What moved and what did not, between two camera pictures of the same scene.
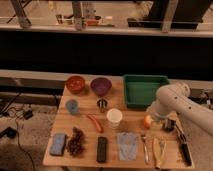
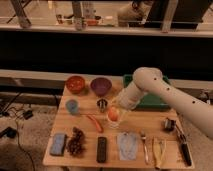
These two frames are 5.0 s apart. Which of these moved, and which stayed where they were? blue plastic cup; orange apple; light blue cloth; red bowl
Moved: orange apple
Stayed: light blue cloth; red bowl; blue plastic cup
